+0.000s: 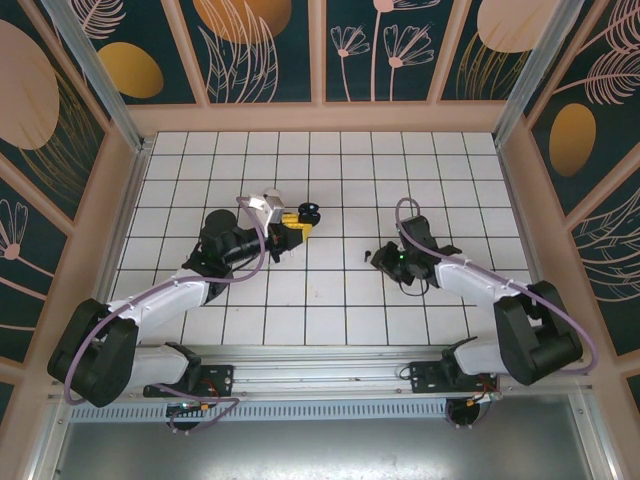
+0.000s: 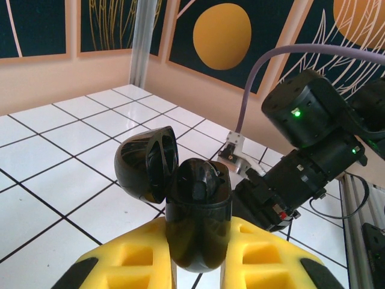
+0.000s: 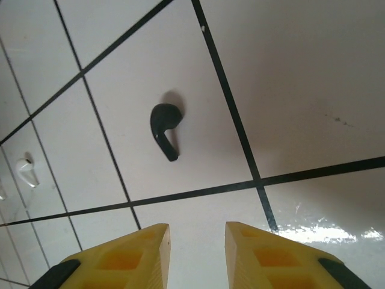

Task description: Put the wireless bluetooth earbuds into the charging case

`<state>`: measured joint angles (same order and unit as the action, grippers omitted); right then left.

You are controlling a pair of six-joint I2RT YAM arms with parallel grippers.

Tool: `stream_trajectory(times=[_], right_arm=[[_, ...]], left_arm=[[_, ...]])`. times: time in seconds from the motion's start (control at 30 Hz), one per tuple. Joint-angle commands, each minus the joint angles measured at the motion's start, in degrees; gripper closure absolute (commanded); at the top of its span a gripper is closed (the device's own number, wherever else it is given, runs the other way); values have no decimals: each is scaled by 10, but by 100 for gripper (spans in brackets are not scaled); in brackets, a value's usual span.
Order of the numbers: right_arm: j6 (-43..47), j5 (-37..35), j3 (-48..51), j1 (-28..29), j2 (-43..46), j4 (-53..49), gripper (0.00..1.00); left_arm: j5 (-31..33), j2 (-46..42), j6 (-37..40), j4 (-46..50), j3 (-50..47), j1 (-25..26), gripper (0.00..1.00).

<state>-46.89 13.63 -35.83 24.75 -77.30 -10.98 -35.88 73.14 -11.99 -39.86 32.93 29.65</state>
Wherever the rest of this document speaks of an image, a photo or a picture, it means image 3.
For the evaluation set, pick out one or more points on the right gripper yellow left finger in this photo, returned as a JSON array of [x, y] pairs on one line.
[[126, 262]]

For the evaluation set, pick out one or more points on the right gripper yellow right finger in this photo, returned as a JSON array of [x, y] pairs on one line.
[[264, 262]]

